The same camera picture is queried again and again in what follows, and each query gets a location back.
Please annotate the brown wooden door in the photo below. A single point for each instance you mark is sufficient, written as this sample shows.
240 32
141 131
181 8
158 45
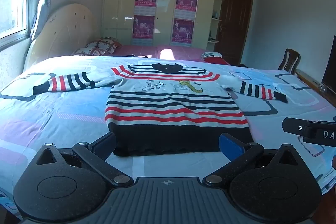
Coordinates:
236 22

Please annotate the wooden chair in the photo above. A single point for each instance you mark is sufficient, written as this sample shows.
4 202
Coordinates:
288 61

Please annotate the light blue printed bedsheet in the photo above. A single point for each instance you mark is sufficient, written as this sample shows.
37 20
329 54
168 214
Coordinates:
65 113

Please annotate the beige rounded headboard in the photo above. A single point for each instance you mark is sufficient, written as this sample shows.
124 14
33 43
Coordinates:
65 32

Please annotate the folded red striped clothes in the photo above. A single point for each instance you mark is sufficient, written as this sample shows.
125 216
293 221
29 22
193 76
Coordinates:
214 57

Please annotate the striped knit sweater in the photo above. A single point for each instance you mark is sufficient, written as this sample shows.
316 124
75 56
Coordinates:
170 108

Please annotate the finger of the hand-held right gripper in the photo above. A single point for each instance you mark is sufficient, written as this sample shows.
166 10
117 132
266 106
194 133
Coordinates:
292 126

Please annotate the patterned red white pillow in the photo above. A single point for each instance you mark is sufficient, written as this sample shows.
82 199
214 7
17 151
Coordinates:
105 45
84 51

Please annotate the white corner shelf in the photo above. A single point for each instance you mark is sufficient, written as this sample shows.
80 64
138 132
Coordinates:
216 19

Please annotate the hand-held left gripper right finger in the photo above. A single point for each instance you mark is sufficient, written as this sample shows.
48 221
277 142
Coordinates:
231 145

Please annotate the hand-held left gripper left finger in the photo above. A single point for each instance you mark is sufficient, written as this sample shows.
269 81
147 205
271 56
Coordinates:
103 144

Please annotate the black television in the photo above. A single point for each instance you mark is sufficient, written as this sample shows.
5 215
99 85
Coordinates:
330 69

